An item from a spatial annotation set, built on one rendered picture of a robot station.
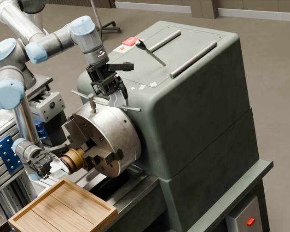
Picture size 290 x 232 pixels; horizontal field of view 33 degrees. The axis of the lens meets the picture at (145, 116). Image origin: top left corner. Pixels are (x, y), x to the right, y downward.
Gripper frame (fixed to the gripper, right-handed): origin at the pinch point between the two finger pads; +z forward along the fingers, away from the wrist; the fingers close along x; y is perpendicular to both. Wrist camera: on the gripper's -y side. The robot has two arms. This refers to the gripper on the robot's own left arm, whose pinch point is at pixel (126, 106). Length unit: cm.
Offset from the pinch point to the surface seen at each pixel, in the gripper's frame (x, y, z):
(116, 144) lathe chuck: -8.0, 6.6, 13.7
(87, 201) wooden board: -26.0, 21.0, 34.8
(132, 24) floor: -325, -247, 63
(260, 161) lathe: -12, -64, 74
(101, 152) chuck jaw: -13.9, 10.9, 15.3
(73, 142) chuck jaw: -23.8, 14.8, 9.4
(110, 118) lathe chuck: -11.6, 2.0, 5.3
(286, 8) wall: -155, -304, 88
